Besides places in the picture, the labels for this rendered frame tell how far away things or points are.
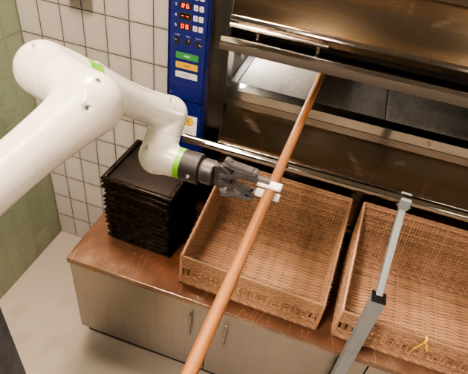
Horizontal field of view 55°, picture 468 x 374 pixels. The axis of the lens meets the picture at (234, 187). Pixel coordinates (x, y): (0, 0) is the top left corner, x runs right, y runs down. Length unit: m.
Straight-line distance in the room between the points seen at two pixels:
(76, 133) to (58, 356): 1.61
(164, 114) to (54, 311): 1.47
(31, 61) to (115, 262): 1.06
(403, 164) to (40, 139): 1.34
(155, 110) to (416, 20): 0.86
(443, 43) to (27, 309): 2.14
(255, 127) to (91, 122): 1.05
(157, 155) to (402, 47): 0.84
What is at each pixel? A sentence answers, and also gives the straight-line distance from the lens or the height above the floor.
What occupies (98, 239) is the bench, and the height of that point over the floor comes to 0.58.
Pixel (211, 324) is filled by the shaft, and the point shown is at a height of 1.20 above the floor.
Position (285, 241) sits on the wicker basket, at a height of 0.59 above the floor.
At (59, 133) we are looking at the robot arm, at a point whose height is 1.53.
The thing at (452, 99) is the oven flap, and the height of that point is 1.41.
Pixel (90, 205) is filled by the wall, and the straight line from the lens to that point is 2.53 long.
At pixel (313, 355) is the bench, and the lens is 1.80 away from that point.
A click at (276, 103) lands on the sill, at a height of 1.17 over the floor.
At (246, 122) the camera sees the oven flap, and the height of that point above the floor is 1.04.
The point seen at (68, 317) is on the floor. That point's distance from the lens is 2.44.
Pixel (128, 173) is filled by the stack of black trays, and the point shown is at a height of 0.90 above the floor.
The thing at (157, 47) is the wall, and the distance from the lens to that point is 1.81.
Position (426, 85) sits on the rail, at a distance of 1.49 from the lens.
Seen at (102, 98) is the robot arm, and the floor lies 1.57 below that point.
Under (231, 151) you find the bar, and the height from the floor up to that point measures 1.17.
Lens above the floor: 2.00
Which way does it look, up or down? 40 degrees down
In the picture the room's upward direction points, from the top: 8 degrees clockwise
